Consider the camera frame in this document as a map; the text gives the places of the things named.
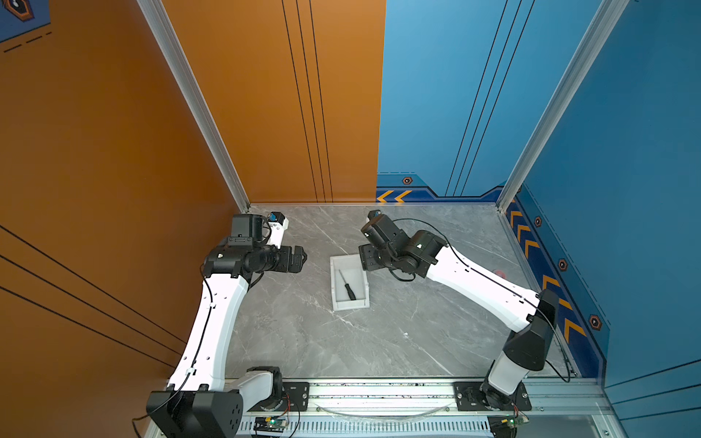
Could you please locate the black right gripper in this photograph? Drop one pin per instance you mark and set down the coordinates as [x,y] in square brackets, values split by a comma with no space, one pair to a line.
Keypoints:
[366,253]

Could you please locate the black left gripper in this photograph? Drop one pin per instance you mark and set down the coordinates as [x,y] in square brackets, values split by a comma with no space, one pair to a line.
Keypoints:
[285,264]

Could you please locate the black screwdriver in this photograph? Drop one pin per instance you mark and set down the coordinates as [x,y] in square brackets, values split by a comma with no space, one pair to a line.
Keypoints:
[348,287]

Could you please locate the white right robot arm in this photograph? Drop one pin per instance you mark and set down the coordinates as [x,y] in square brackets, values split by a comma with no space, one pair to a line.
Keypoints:
[530,316]

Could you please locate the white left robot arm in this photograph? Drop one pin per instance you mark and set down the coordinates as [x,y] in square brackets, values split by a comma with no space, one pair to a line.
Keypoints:
[195,402]

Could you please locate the white plastic bin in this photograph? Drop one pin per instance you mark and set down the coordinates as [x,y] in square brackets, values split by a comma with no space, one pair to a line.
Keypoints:
[351,267]

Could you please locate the left green circuit board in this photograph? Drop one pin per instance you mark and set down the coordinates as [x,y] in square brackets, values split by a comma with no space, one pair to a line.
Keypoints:
[270,426]

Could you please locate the green circuit board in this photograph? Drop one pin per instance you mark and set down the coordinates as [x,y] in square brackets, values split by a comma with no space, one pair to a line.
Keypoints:
[515,421]
[270,426]

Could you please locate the right green circuit board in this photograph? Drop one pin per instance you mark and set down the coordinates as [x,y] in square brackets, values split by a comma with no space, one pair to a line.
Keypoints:
[515,421]

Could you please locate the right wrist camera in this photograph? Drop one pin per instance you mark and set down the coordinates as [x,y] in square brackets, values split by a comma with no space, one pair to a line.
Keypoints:
[373,214]

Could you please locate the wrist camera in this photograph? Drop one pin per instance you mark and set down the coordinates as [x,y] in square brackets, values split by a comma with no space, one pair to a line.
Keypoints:
[373,214]
[248,226]

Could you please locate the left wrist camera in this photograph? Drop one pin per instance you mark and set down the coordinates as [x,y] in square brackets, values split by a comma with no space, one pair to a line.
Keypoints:
[248,226]

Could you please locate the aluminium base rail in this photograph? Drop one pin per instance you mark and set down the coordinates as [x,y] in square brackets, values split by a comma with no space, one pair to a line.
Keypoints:
[438,407]

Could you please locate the aluminium corner post left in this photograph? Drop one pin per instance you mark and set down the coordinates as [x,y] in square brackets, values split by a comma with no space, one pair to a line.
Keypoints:
[169,44]

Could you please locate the aluminium corner post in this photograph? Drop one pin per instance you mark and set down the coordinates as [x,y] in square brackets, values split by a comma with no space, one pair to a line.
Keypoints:
[597,33]
[169,44]

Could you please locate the aluminium corner post right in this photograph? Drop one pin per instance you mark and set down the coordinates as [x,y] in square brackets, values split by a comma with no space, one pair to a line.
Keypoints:
[597,33]

